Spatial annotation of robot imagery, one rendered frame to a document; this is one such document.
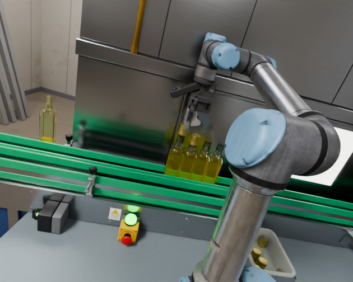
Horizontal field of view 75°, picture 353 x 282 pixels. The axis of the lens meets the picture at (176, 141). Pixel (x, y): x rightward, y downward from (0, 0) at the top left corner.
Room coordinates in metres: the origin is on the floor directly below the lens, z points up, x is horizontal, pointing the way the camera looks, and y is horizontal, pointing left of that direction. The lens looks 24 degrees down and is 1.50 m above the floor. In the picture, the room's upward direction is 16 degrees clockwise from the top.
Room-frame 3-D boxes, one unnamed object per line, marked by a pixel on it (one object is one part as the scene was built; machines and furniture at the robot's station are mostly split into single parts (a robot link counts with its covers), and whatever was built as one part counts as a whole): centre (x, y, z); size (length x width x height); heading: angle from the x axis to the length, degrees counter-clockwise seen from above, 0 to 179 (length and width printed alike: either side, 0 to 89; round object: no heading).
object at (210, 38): (0.88, -0.04, 1.48); 0.09 x 0.08 x 0.11; 18
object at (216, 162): (0.91, -0.19, 0.99); 0.06 x 0.06 x 0.21; 8
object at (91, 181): (0.66, 0.26, 0.94); 0.07 x 0.04 x 0.13; 9
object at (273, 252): (0.72, -0.46, 0.80); 0.22 x 0.17 x 0.09; 9
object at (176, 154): (0.88, -0.01, 0.99); 0.06 x 0.06 x 0.21; 8
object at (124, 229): (0.67, 0.09, 0.79); 0.07 x 0.07 x 0.07; 9
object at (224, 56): (0.79, -0.08, 1.48); 0.11 x 0.11 x 0.08; 18
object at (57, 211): (0.63, 0.36, 0.79); 0.08 x 0.08 x 0.08; 9
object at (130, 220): (0.67, 0.09, 0.84); 0.04 x 0.04 x 0.03
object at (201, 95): (0.89, -0.04, 1.32); 0.09 x 0.08 x 0.12; 98
